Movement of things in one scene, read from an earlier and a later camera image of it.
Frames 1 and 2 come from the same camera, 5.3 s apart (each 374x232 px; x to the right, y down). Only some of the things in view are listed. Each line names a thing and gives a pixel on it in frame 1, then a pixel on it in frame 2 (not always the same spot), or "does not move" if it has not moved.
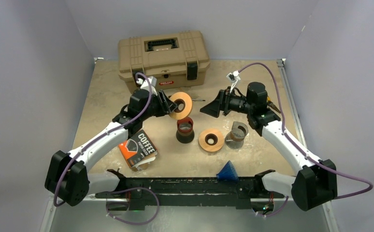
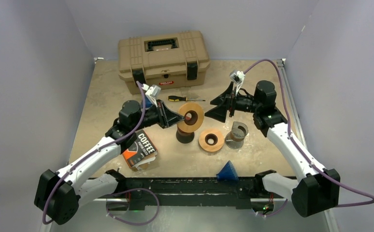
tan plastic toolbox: x=174 y=59 does not move
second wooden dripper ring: x=211 y=140 does not move
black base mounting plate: x=189 y=191 does not move
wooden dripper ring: x=182 y=97 to x=194 y=116
